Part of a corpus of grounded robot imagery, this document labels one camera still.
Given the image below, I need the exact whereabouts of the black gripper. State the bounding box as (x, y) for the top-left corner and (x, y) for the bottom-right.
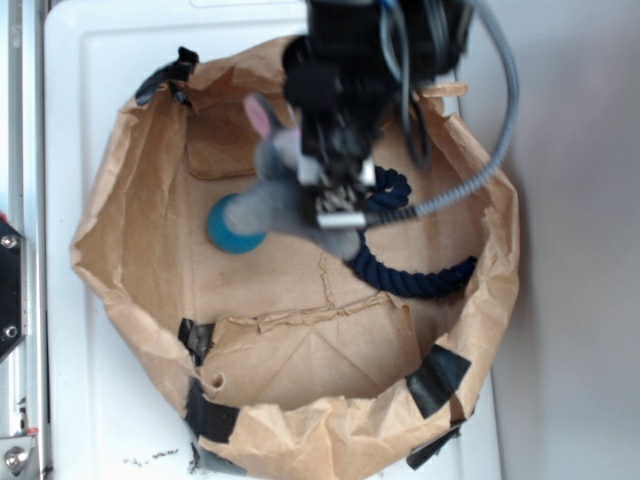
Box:
(282, 1), (473, 230)

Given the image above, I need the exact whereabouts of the gray plush donkey toy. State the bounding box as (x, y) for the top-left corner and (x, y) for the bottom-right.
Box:
(228, 93), (360, 260)

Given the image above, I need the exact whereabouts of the blue textured ball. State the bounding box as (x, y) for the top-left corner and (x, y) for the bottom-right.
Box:
(206, 194), (266, 255)

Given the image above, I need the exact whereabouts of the crumpled brown paper bag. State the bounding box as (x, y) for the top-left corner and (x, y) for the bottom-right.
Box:
(71, 37), (520, 479)

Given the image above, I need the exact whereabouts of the black tape piece front right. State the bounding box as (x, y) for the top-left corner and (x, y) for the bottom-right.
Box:
(405, 344), (472, 471)

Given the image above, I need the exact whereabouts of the black tape piece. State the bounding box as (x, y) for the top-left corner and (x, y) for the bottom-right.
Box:
(405, 344), (472, 471)
(177, 318), (245, 475)

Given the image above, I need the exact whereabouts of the black tape piece front left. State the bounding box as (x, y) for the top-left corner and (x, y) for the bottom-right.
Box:
(177, 318), (245, 475)

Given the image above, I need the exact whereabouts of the white plastic bin lid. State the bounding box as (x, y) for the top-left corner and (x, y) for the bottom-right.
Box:
(42, 0), (504, 480)

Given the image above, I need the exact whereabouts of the dark navy twisted rope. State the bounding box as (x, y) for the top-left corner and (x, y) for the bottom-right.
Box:
(348, 165), (477, 300)

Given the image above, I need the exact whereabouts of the gray corrugated cable conduit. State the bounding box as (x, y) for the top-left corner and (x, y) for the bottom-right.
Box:
(359, 0), (521, 232)

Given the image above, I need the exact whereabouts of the black octagonal mount plate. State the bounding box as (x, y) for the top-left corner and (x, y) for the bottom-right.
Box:
(0, 216), (24, 362)

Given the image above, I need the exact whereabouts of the aluminium rail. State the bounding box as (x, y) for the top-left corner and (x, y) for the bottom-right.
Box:
(1, 1), (51, 479)

